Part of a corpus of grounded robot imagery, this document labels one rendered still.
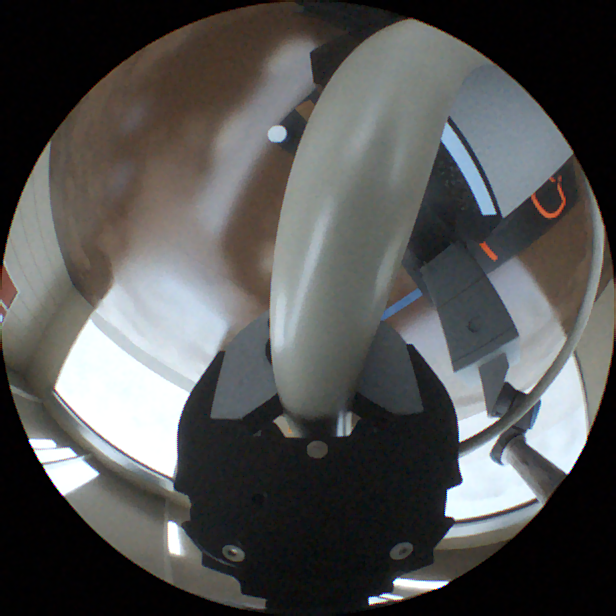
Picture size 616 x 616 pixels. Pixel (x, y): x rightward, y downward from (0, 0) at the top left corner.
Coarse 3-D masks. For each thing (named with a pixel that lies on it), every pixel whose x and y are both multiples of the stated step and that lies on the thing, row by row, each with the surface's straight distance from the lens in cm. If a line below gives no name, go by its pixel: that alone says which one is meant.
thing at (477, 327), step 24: (456, 240) 155; (432, 264) 152; (456, 264) 140; (432, 288) 138; (456, 288) 128; (480, 288) 121; (456, 312) 119; (480, 312) 114; (504, 312) 110; (456, 336) 113; (480, 336) 108; (504, 336) 105; (456, 360) 107; (480, 360) 104
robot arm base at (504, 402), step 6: (504, 384) 111; (510, 384) 114; (504, 390) 109; (510, 390) 111; (516, 390) 113; (498, 396) 108; (504, 396) 108; (510, 396) 109; (498, 402) 108; (504, 402) 108; (510, 402) 109; (498, 408) 109; (504, 408) 109; (510, 408) 109; (492, 414) 112; (498, 414) 112; (504, 414) 111
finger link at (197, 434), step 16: (224, 352) 10; (208, 368) 10; (208, 384) 9; (192, 400) 9; (208, 400) 8; (192, 416) 8; (208, 416) 8; (192, 432) 8; (208, 432) 8; (224, 432) 7; (240, 432) 7; (176, 448) 8; (192, 448) 8; (208, 448) 7; (192, 464) 7; (176, 480) 8
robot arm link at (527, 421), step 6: (516, 396) 110; (522, 396) 111; (516, 402) 109; (540, 402) 112; (534, 408) 109; (528, 414) 108; (534, 414) 109; (522, 420) 108; (528, 420) 109; (534, 420) 109; (516, 426) 109; (522, 426) 109; (528, 426) 112; (522, 432) 110
